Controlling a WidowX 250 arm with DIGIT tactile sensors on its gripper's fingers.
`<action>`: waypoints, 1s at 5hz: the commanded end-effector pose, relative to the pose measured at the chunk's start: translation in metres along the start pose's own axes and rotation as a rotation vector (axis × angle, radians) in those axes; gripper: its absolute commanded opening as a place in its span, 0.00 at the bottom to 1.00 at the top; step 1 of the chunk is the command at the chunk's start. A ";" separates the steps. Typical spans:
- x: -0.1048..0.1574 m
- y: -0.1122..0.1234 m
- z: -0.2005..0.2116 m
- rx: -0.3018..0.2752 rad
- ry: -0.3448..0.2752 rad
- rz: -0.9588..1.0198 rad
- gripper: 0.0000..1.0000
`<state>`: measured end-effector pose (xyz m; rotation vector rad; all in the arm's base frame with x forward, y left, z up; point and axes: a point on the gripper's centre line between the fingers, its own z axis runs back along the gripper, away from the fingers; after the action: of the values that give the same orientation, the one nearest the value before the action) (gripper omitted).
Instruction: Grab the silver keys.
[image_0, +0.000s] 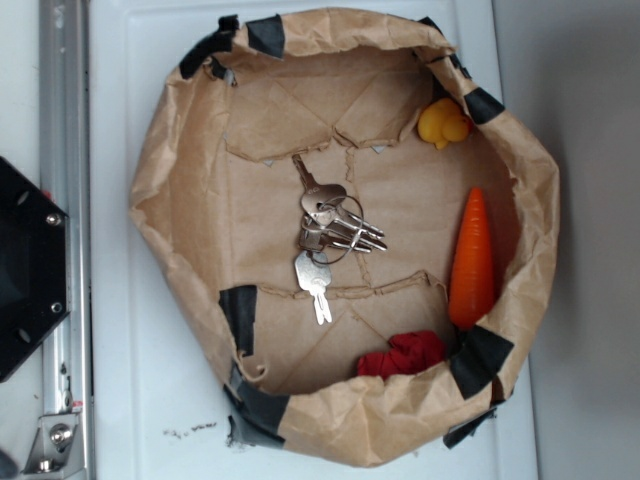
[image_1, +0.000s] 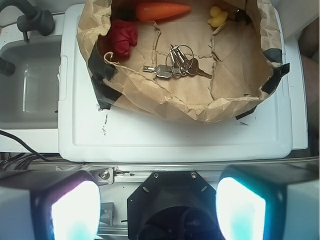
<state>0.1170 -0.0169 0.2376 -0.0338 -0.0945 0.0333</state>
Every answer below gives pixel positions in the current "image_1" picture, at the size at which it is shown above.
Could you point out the orange plastic carrot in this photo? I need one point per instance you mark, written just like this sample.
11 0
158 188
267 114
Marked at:
151 11

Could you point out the brown paper bag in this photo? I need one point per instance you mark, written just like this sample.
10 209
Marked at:
244 55

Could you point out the aluminium frame rail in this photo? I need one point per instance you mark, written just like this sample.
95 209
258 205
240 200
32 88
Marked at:
106 174

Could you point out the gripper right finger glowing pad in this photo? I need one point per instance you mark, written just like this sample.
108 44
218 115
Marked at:
272 201

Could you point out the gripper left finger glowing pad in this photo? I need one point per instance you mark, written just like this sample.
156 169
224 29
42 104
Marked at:
49 205

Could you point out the yellow rubber duck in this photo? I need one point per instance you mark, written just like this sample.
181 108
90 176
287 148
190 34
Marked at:
218 17

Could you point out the black robot mount plate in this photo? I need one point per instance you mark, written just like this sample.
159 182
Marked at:
173 205

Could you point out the red crumpled cloth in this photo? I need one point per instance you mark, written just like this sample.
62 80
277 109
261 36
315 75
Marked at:
122 36

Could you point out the dark grey toy faucet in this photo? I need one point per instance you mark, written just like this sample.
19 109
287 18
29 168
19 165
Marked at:
33 18

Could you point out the grey plastic sink basin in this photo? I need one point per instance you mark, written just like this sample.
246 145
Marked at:
29 98

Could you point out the silver key bunch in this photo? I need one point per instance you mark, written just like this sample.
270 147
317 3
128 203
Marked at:
177 65

